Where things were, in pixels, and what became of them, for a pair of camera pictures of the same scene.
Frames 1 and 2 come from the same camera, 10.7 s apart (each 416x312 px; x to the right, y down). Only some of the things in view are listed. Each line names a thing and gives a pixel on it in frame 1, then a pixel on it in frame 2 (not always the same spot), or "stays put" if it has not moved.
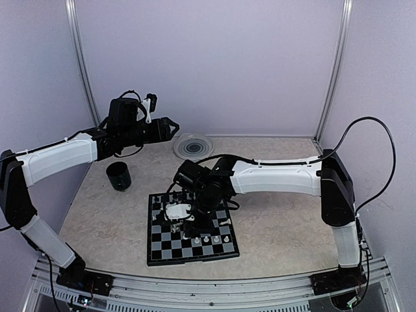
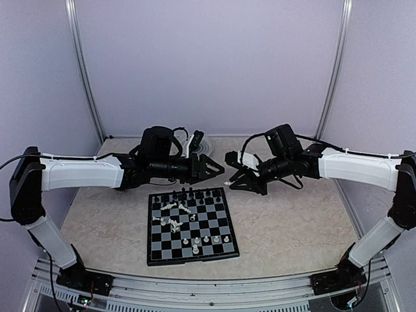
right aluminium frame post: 337,69 stays put
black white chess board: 166,244 stays put
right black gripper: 192,227 -> 255,184
